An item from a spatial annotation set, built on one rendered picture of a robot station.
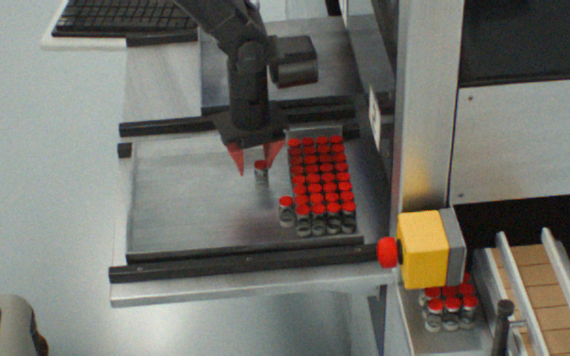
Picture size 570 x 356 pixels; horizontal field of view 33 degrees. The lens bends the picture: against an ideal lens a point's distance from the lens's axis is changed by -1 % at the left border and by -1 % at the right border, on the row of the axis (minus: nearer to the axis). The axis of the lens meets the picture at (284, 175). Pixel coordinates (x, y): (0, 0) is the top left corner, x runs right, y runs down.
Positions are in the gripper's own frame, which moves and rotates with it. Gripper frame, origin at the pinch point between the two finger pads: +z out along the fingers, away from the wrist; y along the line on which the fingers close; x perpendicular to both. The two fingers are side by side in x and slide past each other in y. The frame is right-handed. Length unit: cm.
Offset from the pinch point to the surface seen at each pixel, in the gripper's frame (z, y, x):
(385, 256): -8.4, 7.4, -32.5
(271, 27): 2.8, 16.5, 40.6
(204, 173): 4.3, -6.6, 6.0
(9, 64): 95, -35, 194
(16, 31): 95, -30, 216
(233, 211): 4.2, -5.0, -4.2
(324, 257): 2.6, 3.9, -19.8
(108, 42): 13, -12, 64
